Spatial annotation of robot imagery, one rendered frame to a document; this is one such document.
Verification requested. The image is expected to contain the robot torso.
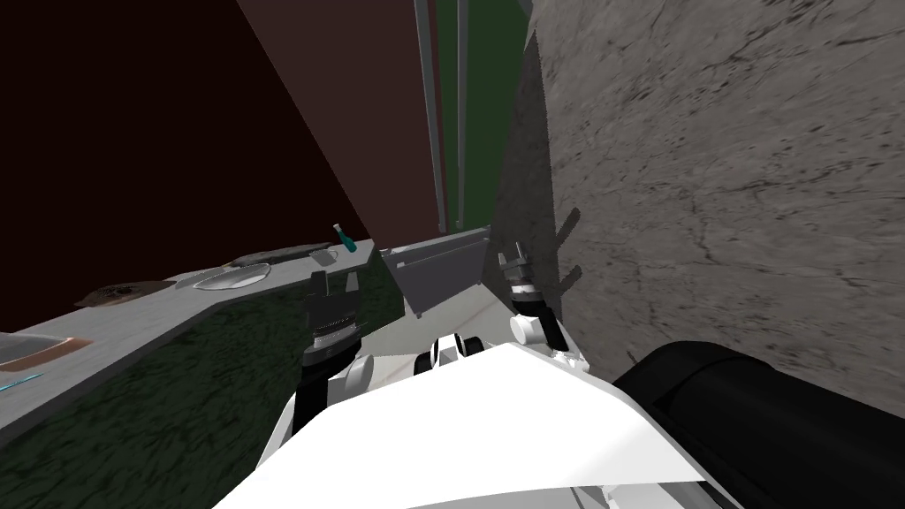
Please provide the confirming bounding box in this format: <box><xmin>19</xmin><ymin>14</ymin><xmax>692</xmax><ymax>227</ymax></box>
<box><xmin>211</xmin><ymin>331</ymin><xmax>745</xmax><ymax>509</ymax></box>

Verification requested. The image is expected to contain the grey plate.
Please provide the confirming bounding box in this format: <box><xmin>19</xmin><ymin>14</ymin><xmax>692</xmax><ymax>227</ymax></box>
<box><xmin>193</xmin><ymin>262</ymin><xmax>273</xmax><ymax>292</ymax></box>

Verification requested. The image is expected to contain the grey open drawer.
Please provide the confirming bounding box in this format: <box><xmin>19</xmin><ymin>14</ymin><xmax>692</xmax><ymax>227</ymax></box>
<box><xmin>379</xmin><ymin>225</ymin><xmax>493</xmax><ymax>320</ymax></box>

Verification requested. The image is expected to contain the grey sink with copper rim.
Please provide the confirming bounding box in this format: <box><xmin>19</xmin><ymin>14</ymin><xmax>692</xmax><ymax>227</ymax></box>
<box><xmin>0</xmin><ymin>330</ymin><xmax>95</xmax><ymax>374</ymax></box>

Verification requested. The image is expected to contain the dark brown round burner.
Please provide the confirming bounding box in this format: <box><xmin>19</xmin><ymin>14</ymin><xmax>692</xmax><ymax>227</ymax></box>
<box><xmin>73</xmin><ymin>279</ymin><xmax>178</xmax><ymax>309</ymax></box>

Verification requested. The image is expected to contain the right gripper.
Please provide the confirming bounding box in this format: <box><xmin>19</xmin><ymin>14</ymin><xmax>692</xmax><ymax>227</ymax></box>
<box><xmin>498</xmin><ymin>240</ymin><xmax>536</xmax><ymax>290</ymax></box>

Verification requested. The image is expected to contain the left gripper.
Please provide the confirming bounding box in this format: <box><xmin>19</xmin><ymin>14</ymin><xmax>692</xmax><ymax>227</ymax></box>
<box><xmin>304</xmin><ymin>271</ymin><xmax>366</xmax><ymax>335</ymax></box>

